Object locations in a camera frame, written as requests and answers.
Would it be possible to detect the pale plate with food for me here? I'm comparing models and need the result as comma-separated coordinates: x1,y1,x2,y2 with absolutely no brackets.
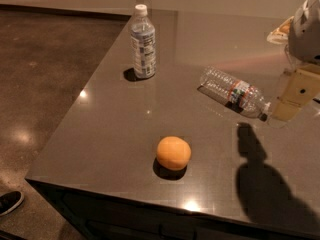
266,16,294,45

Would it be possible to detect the dark counter cabinet base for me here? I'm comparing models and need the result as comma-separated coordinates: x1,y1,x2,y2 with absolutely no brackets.
28,179,319,240

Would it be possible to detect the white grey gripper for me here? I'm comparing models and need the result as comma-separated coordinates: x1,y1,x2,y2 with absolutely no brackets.
271,0,320,122

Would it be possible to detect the orange fruit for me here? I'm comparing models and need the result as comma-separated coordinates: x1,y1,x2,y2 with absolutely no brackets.
156,136,191,171

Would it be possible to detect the clear water bottle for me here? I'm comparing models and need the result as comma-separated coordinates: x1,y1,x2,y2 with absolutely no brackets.
198,66,270,122

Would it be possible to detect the black shoe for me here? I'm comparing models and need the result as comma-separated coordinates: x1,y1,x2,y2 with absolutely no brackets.
0,191,24,216

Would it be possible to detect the upright labelled water bottle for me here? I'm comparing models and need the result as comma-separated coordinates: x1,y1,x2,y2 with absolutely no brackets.
130,4,156,79

